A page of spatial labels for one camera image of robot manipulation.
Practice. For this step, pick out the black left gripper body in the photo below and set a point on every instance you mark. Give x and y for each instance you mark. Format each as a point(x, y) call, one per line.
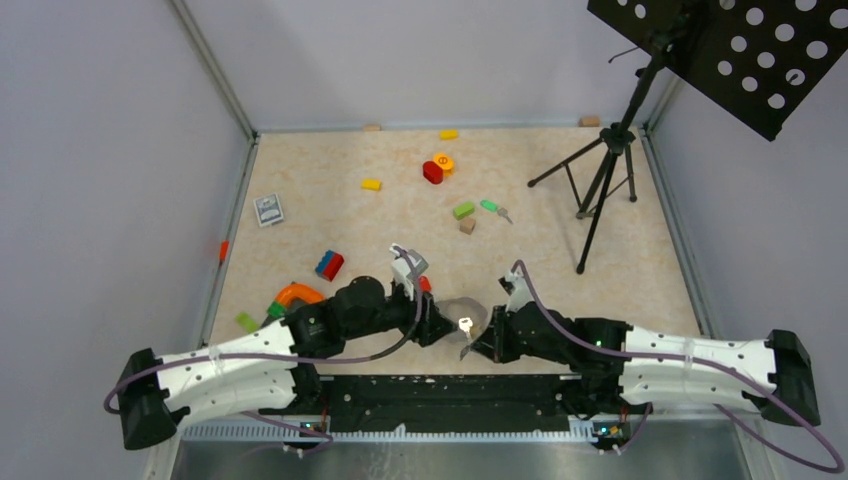
point(402, 309)

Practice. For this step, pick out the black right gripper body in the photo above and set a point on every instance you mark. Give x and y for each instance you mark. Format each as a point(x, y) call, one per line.
point(509, 346)

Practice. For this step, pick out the silver key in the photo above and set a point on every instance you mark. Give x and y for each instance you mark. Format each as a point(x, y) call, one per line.
point(466, 326)

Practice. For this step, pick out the red key tag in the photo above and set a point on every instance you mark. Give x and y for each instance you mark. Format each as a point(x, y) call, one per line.
point(425, 283)

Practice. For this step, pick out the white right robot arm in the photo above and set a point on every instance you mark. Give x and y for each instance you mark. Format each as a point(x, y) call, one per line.
point(619, 363)

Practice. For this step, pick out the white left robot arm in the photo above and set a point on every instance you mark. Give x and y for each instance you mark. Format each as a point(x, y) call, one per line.
point(158, 396)

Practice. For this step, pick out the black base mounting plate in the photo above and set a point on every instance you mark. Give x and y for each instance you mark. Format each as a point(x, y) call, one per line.
point(442, 404)

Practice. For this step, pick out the small wooden cube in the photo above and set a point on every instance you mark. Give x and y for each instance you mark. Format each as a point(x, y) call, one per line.
point(467, 225)

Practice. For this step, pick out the green brick block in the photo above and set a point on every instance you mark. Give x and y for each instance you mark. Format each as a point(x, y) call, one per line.
point(463, 210)

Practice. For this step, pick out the red blue brick stack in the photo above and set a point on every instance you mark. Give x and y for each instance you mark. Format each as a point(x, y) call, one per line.
point(329, 265)

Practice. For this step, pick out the green tagged key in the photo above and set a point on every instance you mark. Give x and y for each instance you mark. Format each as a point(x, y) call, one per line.
point(496, 208)

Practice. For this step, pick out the orange arch block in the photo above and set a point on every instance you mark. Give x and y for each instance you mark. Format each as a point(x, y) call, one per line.
point(293, 292)

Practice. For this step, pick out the yellow brick mid left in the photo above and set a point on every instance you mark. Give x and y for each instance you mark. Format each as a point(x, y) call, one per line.
point(371, 184)

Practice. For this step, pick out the red cylinder block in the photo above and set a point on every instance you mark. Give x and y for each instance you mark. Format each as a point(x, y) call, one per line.
point(432, 172)

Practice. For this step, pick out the small dark green brick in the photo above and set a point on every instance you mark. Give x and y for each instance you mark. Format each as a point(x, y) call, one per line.
point(276, 310)

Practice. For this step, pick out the orange round block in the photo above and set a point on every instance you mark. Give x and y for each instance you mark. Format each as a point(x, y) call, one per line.
point(445, 162)

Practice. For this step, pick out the light green curved block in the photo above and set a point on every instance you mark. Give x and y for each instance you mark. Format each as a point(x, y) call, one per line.
point(247, 322)

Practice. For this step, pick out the yellow brick far back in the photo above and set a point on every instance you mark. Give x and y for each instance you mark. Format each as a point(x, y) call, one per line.
point(446, 135)

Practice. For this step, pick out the playing card deck box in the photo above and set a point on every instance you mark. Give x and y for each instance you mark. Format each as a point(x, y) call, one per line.
point(268, 210)

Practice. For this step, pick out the wooden wedge back right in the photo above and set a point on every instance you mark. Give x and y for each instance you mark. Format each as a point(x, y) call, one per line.
point(590, 121)

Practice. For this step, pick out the small orange wall clip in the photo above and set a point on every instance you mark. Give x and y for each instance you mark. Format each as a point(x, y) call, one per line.
point(223, 251)

